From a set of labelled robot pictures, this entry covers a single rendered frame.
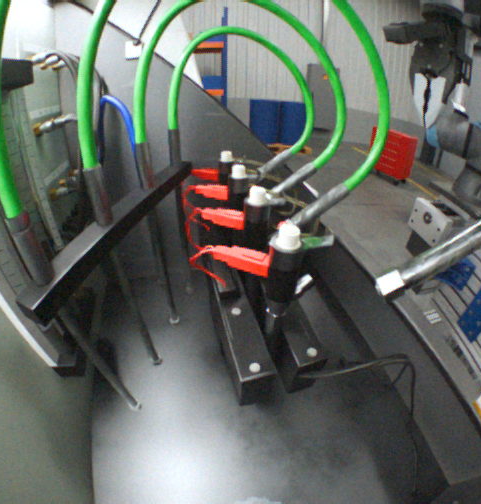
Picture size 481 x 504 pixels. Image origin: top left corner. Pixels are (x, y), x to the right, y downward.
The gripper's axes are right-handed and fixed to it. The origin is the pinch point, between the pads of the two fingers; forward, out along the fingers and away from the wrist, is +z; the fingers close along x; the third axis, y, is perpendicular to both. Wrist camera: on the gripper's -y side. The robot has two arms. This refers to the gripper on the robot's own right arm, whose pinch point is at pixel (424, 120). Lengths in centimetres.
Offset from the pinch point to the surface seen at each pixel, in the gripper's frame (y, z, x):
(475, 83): 634, -143, 316
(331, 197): -20.2, 11.2, -4.6
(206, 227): -33.2, 21.2, 8.4
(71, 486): -57, 32, -26
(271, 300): -30.2, 16.9, -12.8
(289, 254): -29.5, 11.4, -13.3
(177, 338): -41, 38, 0
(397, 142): 296, 49, 262
